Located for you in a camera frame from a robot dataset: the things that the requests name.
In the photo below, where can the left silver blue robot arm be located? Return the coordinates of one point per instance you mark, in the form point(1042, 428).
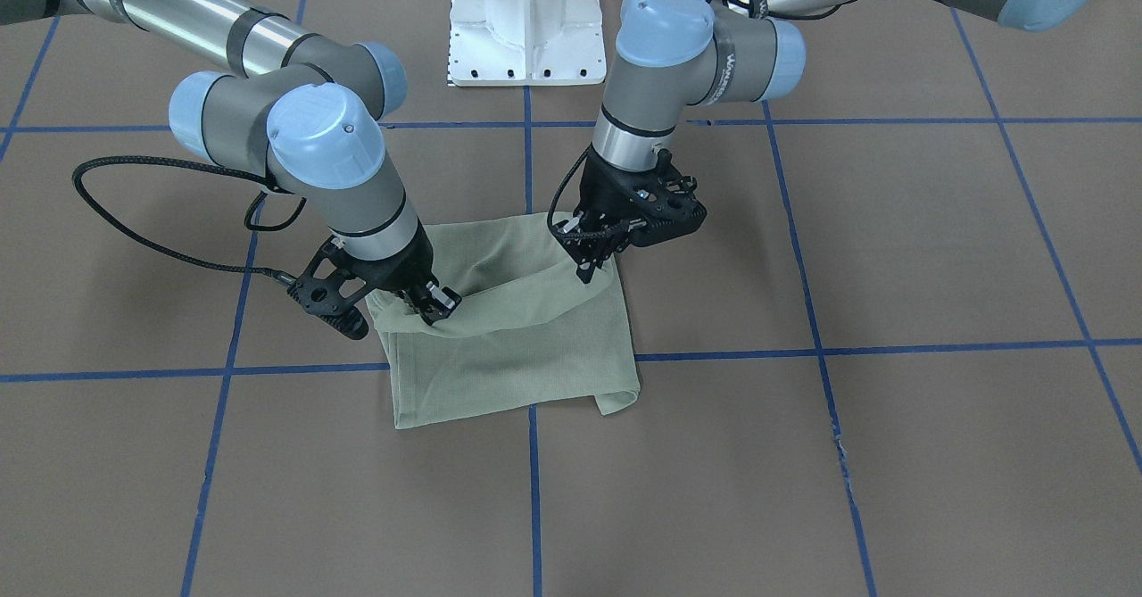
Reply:
point(672, 54)

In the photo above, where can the olive green long-sleeve shirt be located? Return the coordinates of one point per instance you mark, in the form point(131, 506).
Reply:
point(527, 329)

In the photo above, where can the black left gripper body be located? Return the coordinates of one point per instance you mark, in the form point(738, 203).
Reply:
point(599, 194)

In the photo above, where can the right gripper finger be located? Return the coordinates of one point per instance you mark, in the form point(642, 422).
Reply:
point(441, 301)
point(422, 302)

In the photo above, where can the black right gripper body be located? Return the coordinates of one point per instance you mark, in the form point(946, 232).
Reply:
point(395, 274)

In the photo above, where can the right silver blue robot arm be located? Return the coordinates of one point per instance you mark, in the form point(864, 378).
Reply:
point(298, 114)

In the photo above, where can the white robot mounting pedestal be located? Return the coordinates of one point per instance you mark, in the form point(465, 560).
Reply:
point(537, 43)

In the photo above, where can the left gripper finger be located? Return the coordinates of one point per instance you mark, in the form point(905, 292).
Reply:
point(591, 254)
point(570, 232)

